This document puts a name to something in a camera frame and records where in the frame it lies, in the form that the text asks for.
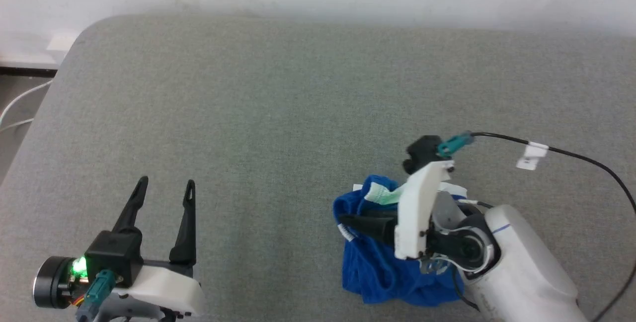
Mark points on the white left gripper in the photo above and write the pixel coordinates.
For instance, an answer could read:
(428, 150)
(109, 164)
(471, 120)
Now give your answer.
(164, 289)

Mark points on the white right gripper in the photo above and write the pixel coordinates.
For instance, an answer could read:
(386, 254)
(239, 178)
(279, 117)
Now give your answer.
(415, 212)

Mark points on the blue and white garment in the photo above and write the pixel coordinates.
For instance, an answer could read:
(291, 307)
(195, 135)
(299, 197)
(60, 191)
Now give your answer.
(377, 272)

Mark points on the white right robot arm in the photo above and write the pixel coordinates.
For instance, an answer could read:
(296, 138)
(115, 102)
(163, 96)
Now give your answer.
(521, 272)

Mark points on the black floor strip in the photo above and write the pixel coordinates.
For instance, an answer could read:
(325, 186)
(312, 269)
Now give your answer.
(27, 70)

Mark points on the white flat floor object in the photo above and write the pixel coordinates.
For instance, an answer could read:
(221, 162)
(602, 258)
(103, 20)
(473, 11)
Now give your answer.
(62, 41)

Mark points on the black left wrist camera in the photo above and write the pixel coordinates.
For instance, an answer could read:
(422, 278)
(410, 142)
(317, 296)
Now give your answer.
(112, 255)

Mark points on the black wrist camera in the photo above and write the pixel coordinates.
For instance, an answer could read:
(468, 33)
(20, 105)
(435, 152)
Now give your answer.
(112, 255)
(421, 155)

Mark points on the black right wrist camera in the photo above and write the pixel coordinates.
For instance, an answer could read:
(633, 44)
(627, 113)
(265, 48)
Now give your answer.
(421, 155)

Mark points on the teal left camera connector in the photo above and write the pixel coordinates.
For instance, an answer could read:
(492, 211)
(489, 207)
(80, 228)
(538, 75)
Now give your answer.
(99, 289)

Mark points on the teal camera connector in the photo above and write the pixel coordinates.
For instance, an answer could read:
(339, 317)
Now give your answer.
(99, 289)
(453, 145)

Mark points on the teal right camera connector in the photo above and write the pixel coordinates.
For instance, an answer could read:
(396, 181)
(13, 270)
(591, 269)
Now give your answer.
(453, 145)

